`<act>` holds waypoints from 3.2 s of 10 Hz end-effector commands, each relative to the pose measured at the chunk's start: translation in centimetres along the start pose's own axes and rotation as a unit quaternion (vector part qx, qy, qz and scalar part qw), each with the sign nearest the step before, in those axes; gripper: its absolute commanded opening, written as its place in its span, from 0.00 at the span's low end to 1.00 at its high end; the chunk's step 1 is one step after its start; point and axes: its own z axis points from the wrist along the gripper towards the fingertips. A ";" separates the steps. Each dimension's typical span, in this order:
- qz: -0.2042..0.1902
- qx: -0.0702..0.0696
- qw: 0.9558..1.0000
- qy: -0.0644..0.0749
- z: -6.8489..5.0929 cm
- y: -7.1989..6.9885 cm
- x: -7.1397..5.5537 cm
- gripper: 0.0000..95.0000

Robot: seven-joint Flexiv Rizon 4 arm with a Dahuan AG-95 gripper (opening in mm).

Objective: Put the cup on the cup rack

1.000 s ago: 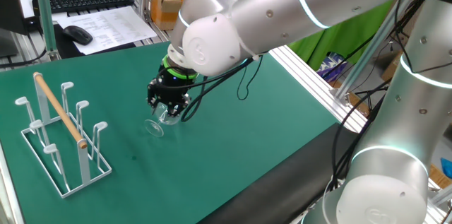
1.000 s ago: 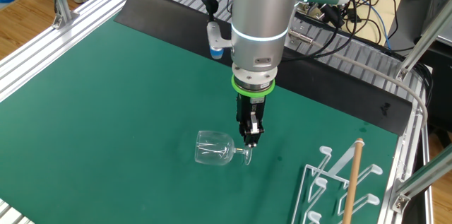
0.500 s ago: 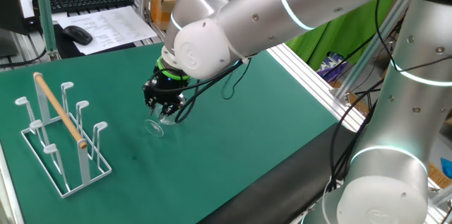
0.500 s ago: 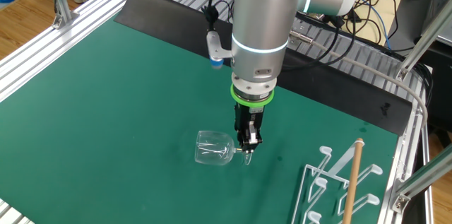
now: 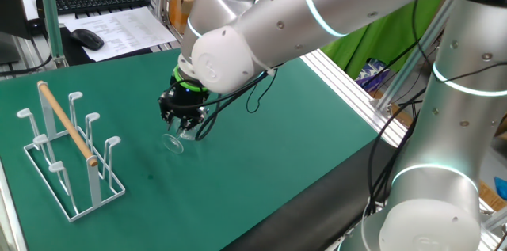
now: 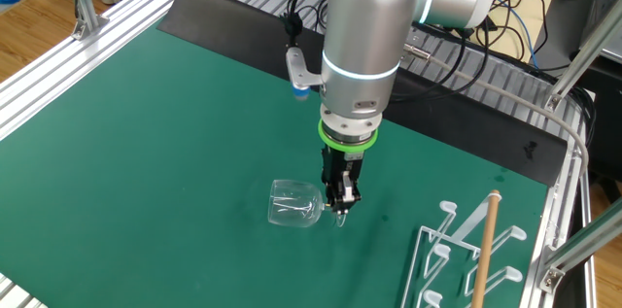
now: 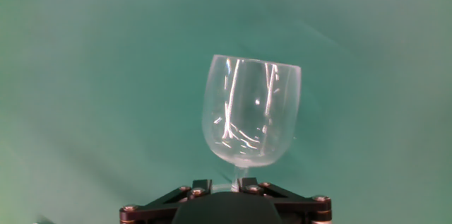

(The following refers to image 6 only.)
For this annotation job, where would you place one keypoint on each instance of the aluminium profile table frame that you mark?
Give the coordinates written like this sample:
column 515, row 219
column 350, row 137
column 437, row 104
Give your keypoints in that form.
column 48, row 84

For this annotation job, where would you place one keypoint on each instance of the black mat strip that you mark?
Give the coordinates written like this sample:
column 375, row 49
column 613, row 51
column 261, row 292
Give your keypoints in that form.
column 486, row 128

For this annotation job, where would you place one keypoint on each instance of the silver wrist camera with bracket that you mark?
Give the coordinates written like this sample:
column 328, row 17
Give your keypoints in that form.
column 299, row 72

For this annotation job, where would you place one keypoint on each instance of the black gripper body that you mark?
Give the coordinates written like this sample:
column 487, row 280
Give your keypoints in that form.
column 340, row 164

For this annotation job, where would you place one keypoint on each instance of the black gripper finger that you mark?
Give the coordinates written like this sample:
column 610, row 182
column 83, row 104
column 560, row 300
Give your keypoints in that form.
column 333, row 194
column 350, row 191

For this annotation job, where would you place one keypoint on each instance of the clear wine glass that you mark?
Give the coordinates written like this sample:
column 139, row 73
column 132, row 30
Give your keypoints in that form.
column 294, row 203

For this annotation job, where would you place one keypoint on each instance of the green table mat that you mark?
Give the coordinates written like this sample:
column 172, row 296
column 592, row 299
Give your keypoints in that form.
column 146, row 177

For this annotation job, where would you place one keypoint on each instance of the black computer case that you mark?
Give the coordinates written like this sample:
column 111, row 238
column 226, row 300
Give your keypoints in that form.
column 607, row 118

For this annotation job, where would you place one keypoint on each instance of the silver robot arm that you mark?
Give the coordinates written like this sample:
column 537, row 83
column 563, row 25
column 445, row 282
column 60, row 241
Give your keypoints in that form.
column 364, row 45

